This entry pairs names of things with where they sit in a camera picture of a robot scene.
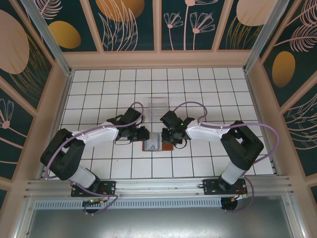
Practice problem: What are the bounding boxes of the brown leather card holder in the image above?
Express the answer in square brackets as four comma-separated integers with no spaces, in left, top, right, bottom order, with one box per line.
[142,133,174,152]

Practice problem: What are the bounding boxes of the light blue credit card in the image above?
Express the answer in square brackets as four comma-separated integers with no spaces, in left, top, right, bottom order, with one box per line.
[145,133,160,151]

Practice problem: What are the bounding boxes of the clear acrylic card stand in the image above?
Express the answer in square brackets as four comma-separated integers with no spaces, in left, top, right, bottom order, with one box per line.
[147,96,169,122]

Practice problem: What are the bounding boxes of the grey metal sheet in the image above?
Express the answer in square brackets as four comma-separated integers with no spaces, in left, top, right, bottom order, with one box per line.
[24,208,295,238]

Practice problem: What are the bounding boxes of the aluminium front rail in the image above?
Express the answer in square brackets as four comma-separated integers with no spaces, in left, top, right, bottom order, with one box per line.
[23,175,297,199]

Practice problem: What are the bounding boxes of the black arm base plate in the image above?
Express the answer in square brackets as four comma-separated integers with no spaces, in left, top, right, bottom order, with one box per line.
[202,178,248,196]
[71,180,117,198]

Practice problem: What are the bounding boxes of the perforated grey cable duct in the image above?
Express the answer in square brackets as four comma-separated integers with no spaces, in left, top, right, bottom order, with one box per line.
[33,198,223,209]

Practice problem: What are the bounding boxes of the wall panel with pink flowers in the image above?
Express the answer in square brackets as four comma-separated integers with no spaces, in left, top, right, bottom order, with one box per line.
[160,0,216,52]

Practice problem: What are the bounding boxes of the wall panel orange circle leaves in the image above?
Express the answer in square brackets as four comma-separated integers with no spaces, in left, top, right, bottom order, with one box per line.
[89,0,159,52]

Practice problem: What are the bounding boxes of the wall panel with golden oval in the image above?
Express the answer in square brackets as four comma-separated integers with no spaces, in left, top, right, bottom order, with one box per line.
[39,0,104,53]

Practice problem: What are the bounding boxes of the aluminium frame post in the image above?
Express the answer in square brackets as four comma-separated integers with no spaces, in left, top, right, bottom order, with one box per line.
[13,198,37,238]
[243,0,290,72]
[20,0,75,75]
[284,189,307,238]

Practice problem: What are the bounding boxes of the wall panel golden oval fern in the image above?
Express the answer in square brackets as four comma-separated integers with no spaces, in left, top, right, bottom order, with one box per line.
[260,0,317,109]

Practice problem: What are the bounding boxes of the wall panel single flower outline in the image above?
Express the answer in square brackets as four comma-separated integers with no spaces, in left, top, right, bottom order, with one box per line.
[0,85,35,180]

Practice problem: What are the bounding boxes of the wall panel with leaf outlines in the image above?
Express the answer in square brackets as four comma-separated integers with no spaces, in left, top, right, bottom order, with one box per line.
[282,93,317,178]

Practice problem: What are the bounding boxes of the wall panel with pale circle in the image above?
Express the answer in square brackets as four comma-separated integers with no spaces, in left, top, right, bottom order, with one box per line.
[217,0,274,51]

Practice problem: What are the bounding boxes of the wall panel large pink circle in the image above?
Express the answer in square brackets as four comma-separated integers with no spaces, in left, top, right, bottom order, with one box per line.
[0,0,55,113]

